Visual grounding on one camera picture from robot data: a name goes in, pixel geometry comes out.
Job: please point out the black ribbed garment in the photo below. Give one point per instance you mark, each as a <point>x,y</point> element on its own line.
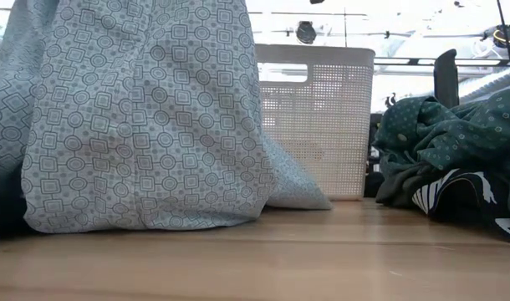
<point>4,213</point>

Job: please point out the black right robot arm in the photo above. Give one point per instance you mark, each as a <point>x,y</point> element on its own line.
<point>446,79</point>

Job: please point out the white perforated plastic basket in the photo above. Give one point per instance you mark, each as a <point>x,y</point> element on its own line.
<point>322,134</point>

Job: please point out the dark grey garment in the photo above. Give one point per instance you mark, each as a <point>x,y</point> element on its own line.
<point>395,186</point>

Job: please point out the round black ceiling fixture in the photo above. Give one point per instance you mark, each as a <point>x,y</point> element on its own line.
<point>306,32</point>

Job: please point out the light blue geometric-print shirt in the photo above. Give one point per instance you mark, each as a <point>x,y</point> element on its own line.
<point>134,125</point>

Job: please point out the green dotted shirt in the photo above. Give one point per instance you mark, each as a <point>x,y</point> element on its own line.
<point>455,138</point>

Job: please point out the navy white-print garment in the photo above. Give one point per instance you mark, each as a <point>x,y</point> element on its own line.
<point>460,200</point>

